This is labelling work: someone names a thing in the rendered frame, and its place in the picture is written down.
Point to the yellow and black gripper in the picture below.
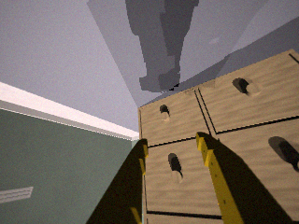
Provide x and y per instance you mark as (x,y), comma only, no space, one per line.
(242,197)

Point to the brown wooden chest of drawers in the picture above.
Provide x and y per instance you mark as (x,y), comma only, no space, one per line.
(197,218)

